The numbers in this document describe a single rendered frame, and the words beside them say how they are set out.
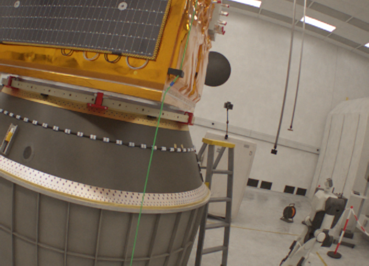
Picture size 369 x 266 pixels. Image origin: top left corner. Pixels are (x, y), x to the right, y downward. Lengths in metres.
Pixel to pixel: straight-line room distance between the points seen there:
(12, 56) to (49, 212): 1.02
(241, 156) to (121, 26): 4.49
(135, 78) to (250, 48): 8.59
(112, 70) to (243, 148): 4.39
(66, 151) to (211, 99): 8.22
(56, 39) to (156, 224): 1.26
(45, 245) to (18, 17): 1.46
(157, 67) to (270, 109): 8.45
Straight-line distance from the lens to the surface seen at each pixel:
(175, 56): 1.73
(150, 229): 2.07
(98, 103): 1.95
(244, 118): 9.90
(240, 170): 5.95
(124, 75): 1.73
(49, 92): 2.02
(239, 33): 10.26
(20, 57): 2.09
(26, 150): 1.97
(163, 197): 2.06
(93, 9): 1.85
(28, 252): 2.09
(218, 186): 5.98
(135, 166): 1.99
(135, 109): 2.03
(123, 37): 1.73
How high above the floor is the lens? 1.72
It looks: 3 degrees down
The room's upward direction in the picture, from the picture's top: 13 degrees clockwise
